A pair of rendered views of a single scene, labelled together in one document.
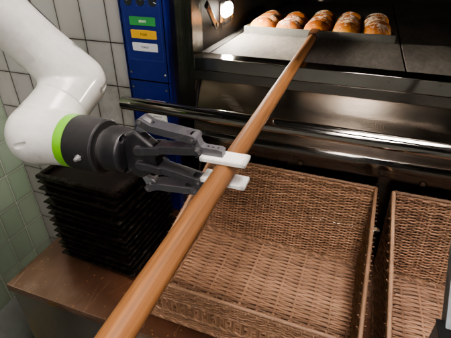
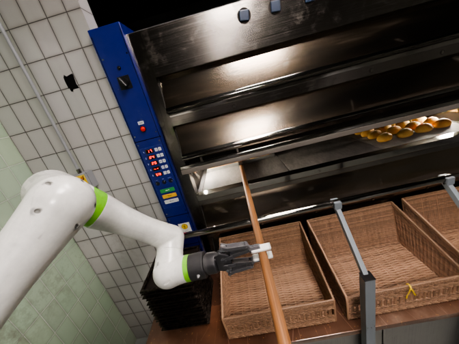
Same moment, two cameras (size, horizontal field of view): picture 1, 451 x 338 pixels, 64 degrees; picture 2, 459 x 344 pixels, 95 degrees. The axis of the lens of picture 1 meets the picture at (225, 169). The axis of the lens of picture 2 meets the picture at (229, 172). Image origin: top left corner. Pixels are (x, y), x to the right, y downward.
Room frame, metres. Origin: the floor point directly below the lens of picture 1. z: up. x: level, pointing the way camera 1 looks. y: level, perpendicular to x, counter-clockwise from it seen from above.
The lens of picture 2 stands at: (-0.10, 0.20, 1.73)
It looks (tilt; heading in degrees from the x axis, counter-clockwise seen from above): 20 degrees down; 344
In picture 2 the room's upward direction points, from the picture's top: 15 degrees counter-clockwise
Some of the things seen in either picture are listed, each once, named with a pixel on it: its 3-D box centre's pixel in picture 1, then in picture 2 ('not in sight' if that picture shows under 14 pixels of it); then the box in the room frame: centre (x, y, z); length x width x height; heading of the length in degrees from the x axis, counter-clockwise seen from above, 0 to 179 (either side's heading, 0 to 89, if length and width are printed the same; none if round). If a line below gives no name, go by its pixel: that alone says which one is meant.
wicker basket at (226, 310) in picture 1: (267, 248); (268, 272); (0.77, -0.12, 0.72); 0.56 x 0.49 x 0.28; 69
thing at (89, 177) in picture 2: not in sight; (84, 181); (1.30, 0.68, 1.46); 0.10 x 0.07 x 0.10; 70
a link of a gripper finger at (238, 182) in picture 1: (225, 179); (262, 256); (0.45, 0.00, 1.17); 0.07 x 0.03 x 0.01; 70
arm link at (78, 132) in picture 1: (96, 143); (199, 264); (0.54, 0.22, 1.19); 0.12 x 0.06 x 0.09; 160
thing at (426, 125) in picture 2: not in sight; (385, 123); (1.04, -1.44, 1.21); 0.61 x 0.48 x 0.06; 160
